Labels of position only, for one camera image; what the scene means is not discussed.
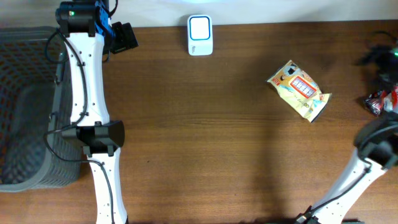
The red snack packet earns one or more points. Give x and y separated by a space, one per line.
393 99

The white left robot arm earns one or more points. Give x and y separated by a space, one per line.
89 34

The black snack packet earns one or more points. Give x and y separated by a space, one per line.
378 102

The yellow snack bag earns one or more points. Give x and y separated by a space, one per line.
300 91

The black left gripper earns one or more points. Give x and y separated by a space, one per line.
127 38

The grey plastic lattice basket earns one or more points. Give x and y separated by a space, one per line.
36 97

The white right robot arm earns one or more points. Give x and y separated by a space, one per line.
375 152

